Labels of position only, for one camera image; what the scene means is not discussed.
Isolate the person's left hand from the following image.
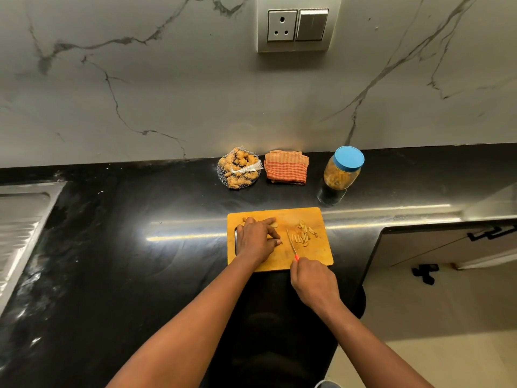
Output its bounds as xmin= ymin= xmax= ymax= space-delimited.
xmin=235 ymin=217 xmax=282 ymax=263

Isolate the person's right hand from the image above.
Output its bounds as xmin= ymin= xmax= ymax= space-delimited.
xmin=290 ymin=256 xmax=342 ymax=316

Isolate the red-handled kitchen knife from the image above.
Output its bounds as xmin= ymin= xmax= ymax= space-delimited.
xmin=285 ymin=228 xmax=300 ymax=263

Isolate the person's left forearm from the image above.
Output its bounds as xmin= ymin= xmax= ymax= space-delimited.
xmin=106 ymin=254 xmax=270 ymax=388

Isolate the person's right forearm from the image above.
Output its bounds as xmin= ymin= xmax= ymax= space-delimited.
xmin=321 ymin=296 xmax=435 ymax=388

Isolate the wooden cutting board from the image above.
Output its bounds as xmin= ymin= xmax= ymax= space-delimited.
xmin=226 ymin=207 xmax=334 ymax=273

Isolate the pile of chopped ginger pieces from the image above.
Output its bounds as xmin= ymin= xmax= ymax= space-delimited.
xmin=291 ymin=220 xmax=319 ymax=248

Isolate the net bag of ginger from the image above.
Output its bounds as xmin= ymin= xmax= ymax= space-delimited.
xmin=217 ymin=147 xmax=264 ymax=190

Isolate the orange checked cloth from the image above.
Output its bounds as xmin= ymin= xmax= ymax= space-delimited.
xmin=264 ymin=150 xmax=310 ymax=185

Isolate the glass jar with blue lid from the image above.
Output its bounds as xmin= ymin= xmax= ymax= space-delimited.
xmin=317 ymin=145 xmax=365 ymax=206

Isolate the white cabinet door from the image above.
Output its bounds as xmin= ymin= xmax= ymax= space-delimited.
xmin=364 ymin=222 xmax=517 ymax=281

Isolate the steel sink drainboard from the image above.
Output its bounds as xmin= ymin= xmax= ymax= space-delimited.
xmin=0 ymin=181 xmax=67 ymax=316

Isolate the black cabinet handle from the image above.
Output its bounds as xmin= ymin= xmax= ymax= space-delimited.
xmin=467 ymin=224 xmax=517 ymax=242

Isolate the wall socket and switch plate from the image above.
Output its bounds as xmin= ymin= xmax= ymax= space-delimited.
xmin=256 ymin=0 xmax=343 ymax=53

